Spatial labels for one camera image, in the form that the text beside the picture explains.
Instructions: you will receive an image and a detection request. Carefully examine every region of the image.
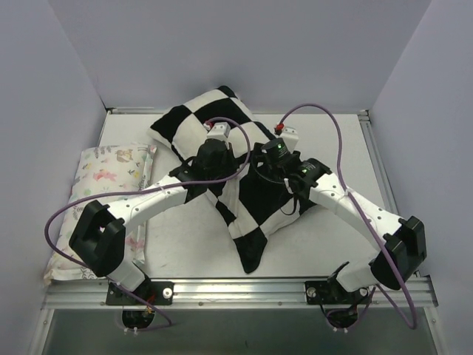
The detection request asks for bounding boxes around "black white checkered pillowcase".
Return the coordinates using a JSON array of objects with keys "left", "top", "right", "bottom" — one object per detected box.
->
[{"left": 147, "top": 86, "right": 314, "bottom": 274}]

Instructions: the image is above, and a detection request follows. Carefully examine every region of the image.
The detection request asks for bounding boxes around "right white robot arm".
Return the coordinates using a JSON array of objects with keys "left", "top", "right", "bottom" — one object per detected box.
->
[{"left": 251, "top": 138, "right": 426, "bottom": 302}]

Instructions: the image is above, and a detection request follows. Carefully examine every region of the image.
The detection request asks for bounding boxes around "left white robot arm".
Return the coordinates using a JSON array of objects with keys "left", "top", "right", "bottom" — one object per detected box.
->
[{"left": 69, "top": 138, "right": 238, "bottom": 304}]

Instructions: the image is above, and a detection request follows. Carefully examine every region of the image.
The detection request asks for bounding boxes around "floral patterned pillow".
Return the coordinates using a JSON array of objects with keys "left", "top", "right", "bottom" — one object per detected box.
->
[{"left": 44, "top": 144, "right": 156, "bottom": 290}]

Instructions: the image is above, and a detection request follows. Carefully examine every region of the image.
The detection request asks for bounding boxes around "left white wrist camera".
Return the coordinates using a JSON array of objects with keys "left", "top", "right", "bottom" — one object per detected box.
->
[{"left": 204, "top": 122, "right": 231, "bottom": 143}]

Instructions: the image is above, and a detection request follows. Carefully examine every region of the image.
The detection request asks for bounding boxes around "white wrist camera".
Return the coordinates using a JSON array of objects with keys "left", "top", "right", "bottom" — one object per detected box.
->
[
  {"left": 204, "top": 122, "right": 231, "bottom": 143},
  {"left": 274, "top": 124, "right": 299, "bottom": 152}
]

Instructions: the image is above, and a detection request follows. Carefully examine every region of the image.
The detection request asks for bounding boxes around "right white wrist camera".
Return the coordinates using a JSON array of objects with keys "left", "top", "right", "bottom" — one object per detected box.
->
[{"left": 274, "top": 124, "right": 299, "bottom": 152}]

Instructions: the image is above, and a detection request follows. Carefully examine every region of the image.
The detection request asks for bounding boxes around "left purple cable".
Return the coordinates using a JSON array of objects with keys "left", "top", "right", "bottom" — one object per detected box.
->
[{"left": 44, "top": 116, "right": 252, "bottom": 331}]

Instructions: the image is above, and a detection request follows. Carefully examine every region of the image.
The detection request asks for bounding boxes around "purple cable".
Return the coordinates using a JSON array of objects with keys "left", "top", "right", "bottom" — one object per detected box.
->
[
  {"left": 44, "top": 116, "right": 252, "bottom": 331},
  {"left": 276, "top": 102, "right": 418, "bottom": 331}
]

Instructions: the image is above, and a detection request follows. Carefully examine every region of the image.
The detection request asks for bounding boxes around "thin black cable loop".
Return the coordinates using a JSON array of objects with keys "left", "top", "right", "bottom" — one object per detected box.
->
[{"left": 279, "top": 192, "right": 302, "bottom": 216}]

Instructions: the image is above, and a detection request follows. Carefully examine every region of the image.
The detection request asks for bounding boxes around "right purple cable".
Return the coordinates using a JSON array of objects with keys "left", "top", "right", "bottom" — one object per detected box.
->
[{"left": 276, "top": 102, "right": 418, "bottom": 331}]

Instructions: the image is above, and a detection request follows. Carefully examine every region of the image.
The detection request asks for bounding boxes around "right aluminium rail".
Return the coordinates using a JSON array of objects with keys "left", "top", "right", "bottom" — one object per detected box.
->
[{"left": 358, "top": 110, "right": 399, "bottom": 214}]

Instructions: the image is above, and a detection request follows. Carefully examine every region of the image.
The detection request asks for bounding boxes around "aluminium rail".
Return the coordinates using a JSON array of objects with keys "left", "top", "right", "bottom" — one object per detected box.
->
[
  {"left": 41, "top": 274, "right": 440, "bottom": 311},
  {"left": 358, "top": 110, "right": 399, "bottom": 214}
]

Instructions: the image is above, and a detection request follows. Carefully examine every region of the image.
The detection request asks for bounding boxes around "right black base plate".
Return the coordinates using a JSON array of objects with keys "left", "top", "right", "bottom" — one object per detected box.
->
[{"left": 304, "top": 280, "right": 369, "bottom": 305}]

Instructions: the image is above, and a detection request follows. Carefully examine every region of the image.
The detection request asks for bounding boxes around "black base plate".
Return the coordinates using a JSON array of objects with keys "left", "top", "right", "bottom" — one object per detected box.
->
[
  {"left": 304, "top": 280, "right": 369, "bottom": 305},
  {"left": 105, "top": 280, "right": 174, "bottom": 306}
]

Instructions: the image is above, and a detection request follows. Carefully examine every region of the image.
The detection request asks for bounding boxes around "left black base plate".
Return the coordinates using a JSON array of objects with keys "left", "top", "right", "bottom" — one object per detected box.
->
[{"left": 105, "top": 280, "right": 174, "bottom": 306}]

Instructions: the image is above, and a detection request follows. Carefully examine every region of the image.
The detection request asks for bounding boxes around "front aluminium rail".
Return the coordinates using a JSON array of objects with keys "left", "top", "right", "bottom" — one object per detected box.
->
[{"left": 41, "top": 274, "right": 440, "bottom": 311}]

